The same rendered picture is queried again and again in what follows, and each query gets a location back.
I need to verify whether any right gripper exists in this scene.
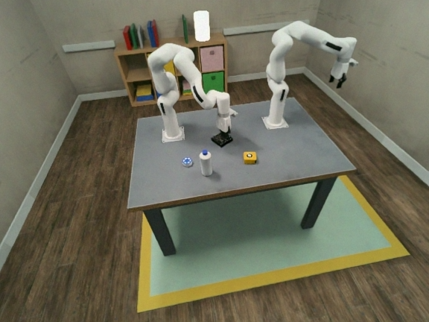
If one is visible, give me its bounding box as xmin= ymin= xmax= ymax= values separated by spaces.
xmin=216 ymin=115 xmax=231 ymax=139

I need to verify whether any white plastic bottle with blue cap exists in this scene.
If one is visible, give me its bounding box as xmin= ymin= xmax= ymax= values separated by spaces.
xmin=200 ymin=150 xmax=212 ymax=176

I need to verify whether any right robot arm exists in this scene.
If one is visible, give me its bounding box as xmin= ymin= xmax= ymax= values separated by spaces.
xmin=148 ymin=43 xmax=238 ymax=140

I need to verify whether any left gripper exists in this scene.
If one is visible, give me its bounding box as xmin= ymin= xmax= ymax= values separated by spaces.
xmin=329 ymin=60 xmax=349 ymax=89

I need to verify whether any black knob box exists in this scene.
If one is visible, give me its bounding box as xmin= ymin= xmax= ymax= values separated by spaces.
xmin=211 ymin=133 xmax=233 ymax=147

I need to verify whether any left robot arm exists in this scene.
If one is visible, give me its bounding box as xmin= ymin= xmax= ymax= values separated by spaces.
xmin=267 ymin=21 xmax=358 ymax=127

